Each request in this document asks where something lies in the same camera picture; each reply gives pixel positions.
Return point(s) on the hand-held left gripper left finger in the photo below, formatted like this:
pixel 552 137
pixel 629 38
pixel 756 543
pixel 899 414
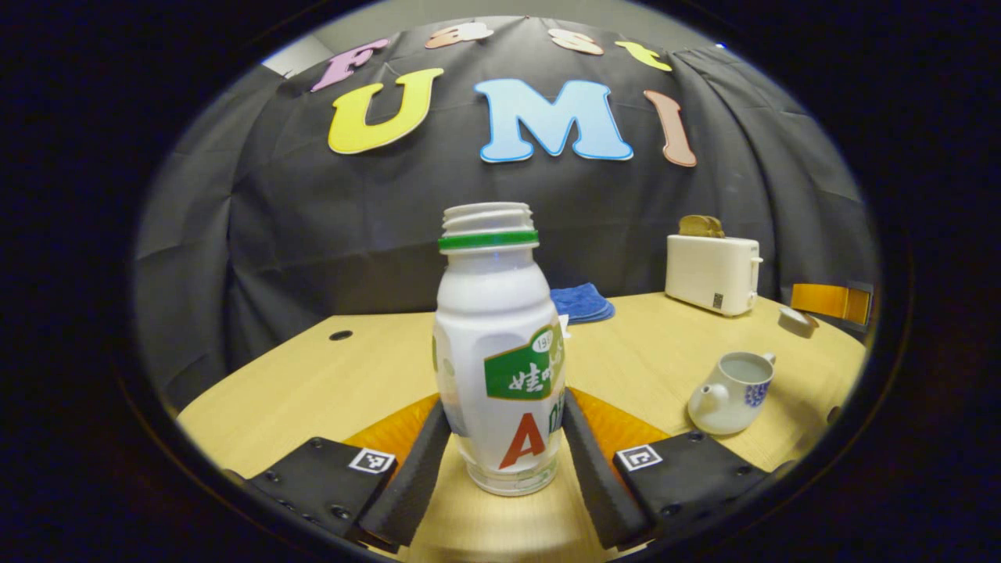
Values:
pixel 407 485

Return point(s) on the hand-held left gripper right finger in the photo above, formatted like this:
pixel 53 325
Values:
pixel 598 485

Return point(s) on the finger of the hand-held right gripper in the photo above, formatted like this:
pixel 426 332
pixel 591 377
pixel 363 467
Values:
pixel 829 303

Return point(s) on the white blue-patterned teacup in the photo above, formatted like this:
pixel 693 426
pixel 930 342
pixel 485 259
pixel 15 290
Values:
pixel 727 407

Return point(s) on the white plastic water bottle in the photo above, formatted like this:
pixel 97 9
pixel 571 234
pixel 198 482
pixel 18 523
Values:
pixel 493 313

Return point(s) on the white toaster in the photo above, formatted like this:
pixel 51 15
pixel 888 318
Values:
pixel 708 274

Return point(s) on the toasted bread slice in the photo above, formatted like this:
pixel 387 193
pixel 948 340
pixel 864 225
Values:
pixel 715 228
pixel 692 227

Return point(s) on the blue folded towel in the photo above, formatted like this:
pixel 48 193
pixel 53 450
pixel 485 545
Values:
pixel 583 303

